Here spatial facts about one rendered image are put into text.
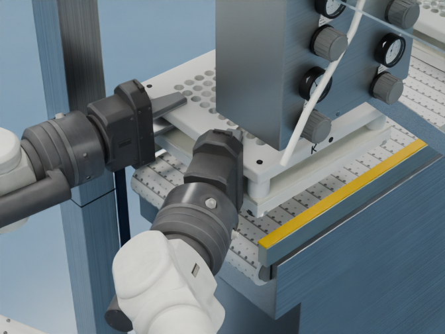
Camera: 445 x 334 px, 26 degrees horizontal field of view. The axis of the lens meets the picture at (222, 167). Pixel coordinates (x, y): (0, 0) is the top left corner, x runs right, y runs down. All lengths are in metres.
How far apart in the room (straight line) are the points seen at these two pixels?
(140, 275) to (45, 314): 1.41
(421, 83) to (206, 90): 0.43
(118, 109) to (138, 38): 2.12
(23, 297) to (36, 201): 1.26
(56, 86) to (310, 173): 0.34
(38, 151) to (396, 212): 0.53
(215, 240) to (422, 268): 0.72
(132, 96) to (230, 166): 0.17
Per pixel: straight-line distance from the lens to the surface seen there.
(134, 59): 3.18
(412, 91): 1.54
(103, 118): 1.17
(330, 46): 0.99
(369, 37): 1.08
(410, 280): 1.68
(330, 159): 1.23
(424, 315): 1.81
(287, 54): 0.98
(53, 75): 1.26
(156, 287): 0.92
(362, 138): 1.27
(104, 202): 1.39
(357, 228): 1.33
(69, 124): 1.17
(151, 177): 1.35
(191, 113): 1.23
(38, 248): 2.50
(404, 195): 1.39
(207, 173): 1.08
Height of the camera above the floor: 1.68
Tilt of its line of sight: 38 degrees down
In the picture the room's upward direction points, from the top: straight up
